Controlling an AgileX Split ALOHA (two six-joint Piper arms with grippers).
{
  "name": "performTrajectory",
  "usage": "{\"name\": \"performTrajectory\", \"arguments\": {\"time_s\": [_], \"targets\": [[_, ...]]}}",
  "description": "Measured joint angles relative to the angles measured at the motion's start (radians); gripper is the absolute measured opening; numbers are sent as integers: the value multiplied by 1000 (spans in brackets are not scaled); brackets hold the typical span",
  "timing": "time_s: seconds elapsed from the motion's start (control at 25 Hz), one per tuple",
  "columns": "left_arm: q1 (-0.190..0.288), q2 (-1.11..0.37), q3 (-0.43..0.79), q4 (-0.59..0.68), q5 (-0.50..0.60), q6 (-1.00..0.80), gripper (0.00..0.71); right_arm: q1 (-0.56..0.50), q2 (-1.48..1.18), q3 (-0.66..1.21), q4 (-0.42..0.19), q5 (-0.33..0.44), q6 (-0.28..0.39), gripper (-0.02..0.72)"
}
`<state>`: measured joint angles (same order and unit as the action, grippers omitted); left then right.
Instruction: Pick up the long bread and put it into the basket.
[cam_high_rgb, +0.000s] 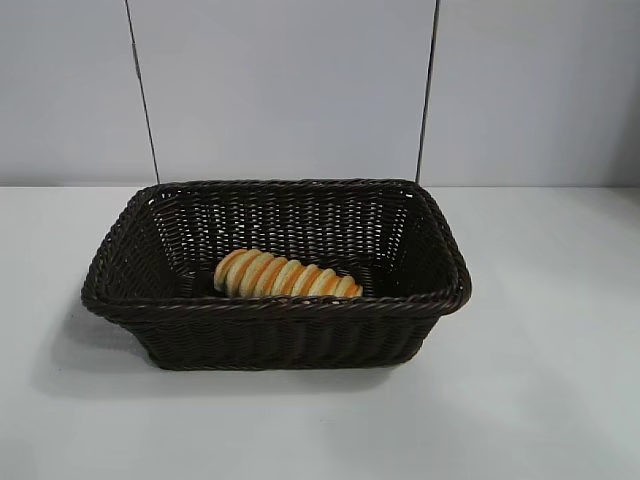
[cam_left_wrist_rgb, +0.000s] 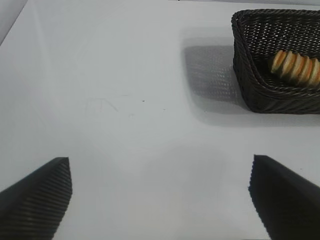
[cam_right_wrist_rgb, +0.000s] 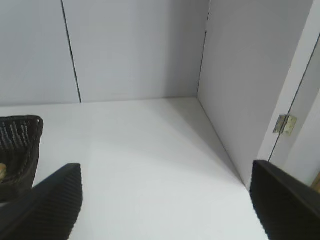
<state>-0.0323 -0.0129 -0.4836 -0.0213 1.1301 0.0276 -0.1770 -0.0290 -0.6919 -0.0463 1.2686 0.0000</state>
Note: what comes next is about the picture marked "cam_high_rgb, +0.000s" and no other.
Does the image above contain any long striped bread loaf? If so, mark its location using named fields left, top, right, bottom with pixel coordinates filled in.
left=213, top=247, right=365, bottom=300

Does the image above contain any dark brown woven basket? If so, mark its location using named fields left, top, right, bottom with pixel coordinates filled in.
left=79, top=175, right=474, bottom=372

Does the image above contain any thin dark vertical rod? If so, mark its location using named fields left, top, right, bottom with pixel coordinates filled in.
left=421, top=0, right=445, bottom=184
left=124, top=0, right=162, bottom=185

